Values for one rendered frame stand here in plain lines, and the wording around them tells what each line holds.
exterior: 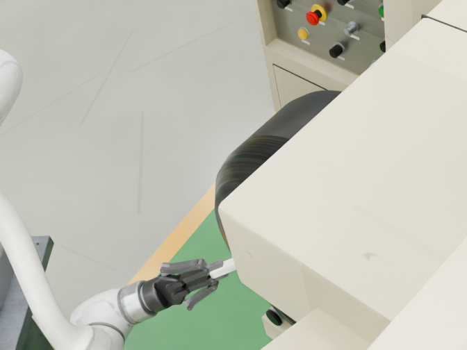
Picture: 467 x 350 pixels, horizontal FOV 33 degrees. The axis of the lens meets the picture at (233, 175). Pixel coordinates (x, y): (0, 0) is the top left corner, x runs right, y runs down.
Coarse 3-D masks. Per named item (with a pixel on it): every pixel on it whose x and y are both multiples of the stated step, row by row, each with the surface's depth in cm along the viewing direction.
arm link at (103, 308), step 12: (120, 288) 183; (96, 300) 183; (108, 300) 181; (72, 312) 187; (84, 312) 182; (96, 312) 179; (108, 312) 179; (120, 312) 179; (84, 324) 179; (108, 324) 177; (120, 324) 179; (132, 324) 182
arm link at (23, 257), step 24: (0, 192) 167; (0, 216) 166; (0, 240) 169; (24, 240) 168; (24, 264) 167; (24, 288) 167; (48, 288) 168; (48, 312) 166; (48, 336) 167; (72, 336) 167; (96, 336) 170; (120, 336) 177
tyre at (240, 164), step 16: (304, 96) 151; (320, 96) 146; (336, 96) 144; (288, 112) 148; (304, 112) 144; (272, 128) 145; (288, 128) 142; (240, 144) 151; (256, 144) 143; (272, 144) 139; (240, 160) 143; (256, 160) 139; (224, 176) 149; (240, 176) 142; (224, 192) 149; (224, 240) 167; (288, 320) 169
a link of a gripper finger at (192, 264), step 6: (162, 264) 177; (168, 264) 177; (174, 264) 176; (180, 264) 176; (186, 264) 175; (192, 264) 174; (198, 264) 173; (162, 270) 175; (168, 270) 175; (174, 270) 175; (180, 270) 175; (186, 270) 174
